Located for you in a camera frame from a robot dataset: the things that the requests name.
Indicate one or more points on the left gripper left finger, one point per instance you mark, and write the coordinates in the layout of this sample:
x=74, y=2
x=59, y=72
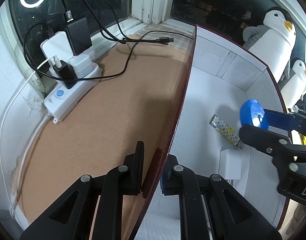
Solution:
x=137, y=169

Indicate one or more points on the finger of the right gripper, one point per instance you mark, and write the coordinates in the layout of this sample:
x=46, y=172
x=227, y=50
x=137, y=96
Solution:
x=279, y=120
x=263, y=140

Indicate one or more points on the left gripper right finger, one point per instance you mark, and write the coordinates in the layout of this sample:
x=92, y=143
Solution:
x=171, y=177

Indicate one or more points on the blue round lid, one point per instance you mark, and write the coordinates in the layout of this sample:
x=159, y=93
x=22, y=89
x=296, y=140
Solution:
x=252, y=113

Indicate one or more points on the white patterned lighter case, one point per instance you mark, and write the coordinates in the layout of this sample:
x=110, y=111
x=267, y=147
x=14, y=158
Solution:
x=227, y=131

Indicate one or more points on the red cardboard box white inside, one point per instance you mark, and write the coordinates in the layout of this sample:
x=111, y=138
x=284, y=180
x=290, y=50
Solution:
x=222, y=78

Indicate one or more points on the small plush penguin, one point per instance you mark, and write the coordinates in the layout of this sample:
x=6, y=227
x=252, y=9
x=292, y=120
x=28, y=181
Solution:
x=292, y=89

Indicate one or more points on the large plush penguin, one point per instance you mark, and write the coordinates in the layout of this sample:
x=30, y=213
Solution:
x=273, y=41

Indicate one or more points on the white power strip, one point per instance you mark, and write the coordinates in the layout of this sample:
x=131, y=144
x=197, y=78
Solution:
x=61, y=101

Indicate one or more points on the white cube adapter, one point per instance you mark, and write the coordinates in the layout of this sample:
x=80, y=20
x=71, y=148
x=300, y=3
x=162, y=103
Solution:
x=82, y=65

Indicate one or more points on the small black plug charger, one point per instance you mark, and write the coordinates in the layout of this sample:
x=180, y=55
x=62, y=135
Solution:
x=66, y=72

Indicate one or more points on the white power adapter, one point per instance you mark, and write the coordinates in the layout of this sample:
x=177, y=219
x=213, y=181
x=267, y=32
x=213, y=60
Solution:
x=57, y=45

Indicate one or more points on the black power adapter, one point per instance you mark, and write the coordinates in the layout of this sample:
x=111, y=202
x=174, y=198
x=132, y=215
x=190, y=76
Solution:
x=78, y=35

